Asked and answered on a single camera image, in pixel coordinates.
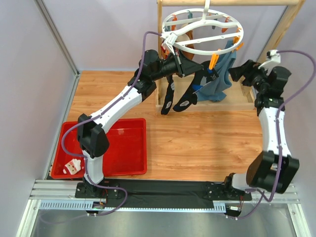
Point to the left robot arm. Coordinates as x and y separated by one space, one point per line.
92 130

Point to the black sock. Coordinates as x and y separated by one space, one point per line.
168 100
201 78

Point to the brown cream hanging sock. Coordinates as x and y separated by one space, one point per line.
186 37

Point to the black base mat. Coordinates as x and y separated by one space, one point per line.
160 194

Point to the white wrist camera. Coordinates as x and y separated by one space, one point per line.
273 58
169 38

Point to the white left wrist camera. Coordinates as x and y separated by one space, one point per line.
169 38

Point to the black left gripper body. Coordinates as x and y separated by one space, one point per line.
179 65

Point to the orange clip front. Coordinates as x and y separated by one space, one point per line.
213 61

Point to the teal blue sock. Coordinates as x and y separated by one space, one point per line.
214 91

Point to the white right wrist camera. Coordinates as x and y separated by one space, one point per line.
273 58

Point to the red plastic bin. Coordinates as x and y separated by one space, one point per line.
127 154

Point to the red santa sock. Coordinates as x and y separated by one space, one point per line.
166 49
72 167

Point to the aluminium rail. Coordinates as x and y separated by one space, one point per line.
60 196

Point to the white round clip hanger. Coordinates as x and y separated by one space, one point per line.
214 32

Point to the wooden rack frame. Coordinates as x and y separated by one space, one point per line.
240 97

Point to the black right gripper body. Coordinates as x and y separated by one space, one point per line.
246 74

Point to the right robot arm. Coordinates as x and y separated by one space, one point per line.
274 168

